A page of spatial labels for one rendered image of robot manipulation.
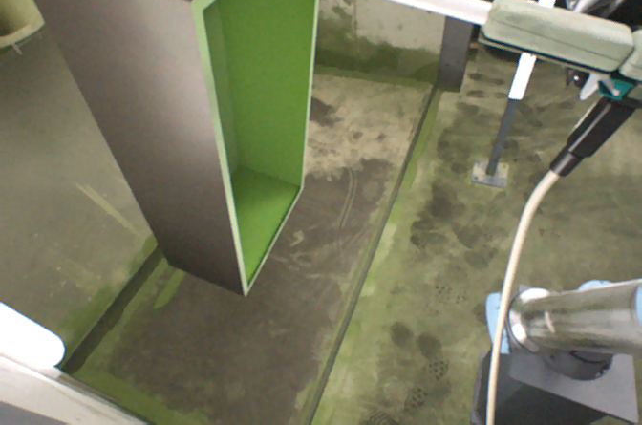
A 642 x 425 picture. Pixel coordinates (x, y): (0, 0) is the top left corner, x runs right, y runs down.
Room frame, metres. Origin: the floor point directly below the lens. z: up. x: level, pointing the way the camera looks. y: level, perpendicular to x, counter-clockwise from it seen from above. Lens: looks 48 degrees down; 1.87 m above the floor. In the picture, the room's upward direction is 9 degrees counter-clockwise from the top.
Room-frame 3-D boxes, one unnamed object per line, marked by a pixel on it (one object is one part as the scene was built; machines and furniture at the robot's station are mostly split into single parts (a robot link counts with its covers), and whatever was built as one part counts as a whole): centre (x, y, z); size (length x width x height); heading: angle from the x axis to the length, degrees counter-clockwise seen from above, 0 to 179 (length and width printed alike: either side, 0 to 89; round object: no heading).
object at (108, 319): (1.85, 0.62, 0.11); 2.70 x 0.02 x 0.13; 150
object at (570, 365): (0.32, -0.65, 0.69); 0.19 x 0.19 x 0.10
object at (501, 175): (1.54, -1.06, 0.01); 0.20 x 0.20 x 0.01; 60
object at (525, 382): (0.32, -0.65, 0.32); 0.31 x 0.31 x 0.64; 60
